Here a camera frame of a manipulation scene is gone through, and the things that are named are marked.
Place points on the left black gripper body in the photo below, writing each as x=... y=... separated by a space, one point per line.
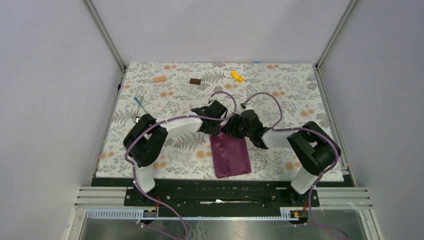
x=215 y=128

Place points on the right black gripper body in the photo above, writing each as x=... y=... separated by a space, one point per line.
x=238 y=130

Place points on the purple cloth napkin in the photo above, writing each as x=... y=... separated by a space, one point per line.
x=230 y=156

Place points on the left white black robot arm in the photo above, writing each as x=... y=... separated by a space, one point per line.
x=144 y=143

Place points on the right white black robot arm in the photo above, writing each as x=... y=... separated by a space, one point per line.
x=315 y=150

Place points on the brown toy block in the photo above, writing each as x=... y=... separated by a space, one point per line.
x=195 y=81

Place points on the yellow toy piece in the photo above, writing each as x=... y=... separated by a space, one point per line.
x=237 y=77

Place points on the orange toy block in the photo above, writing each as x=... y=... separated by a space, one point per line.
x=159 y=79

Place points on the right aluminium frame post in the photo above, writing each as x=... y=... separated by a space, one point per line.
x=335 y=35

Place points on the aluminium frame post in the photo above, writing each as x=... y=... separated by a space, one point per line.
x=97 y=20
x=335 y=35

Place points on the left aluminium frame post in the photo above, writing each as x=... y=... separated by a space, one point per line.
x=97 y=20

